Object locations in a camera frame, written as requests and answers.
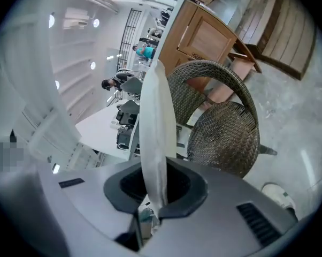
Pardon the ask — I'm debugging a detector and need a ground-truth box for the black metal railing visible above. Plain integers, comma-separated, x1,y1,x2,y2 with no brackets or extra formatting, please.
117,8,142,67

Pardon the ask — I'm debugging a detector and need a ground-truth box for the person's white shoe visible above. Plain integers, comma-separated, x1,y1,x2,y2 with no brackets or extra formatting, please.
260,182,296,211

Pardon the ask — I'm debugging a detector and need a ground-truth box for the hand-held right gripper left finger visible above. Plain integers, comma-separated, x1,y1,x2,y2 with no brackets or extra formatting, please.
37,160,149,252

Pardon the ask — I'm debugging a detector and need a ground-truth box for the brown wicker chair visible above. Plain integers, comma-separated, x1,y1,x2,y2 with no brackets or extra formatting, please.
166,59,278,179

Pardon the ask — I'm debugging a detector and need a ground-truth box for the wooden cabinet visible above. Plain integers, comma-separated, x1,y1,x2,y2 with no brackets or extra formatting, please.
157,0,263,104

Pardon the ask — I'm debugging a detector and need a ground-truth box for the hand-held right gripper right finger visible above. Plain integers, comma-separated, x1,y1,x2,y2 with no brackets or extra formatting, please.
143,156,298,257

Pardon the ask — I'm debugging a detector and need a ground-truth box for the wooden plank panel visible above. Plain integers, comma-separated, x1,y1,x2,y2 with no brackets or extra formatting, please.
235,0,317,81

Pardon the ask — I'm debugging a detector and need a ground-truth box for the white air conditioner unit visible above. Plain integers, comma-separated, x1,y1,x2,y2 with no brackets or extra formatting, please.
63,7,91,29

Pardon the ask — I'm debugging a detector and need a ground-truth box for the white table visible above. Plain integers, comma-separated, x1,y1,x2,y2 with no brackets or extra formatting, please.
75,97,141,161

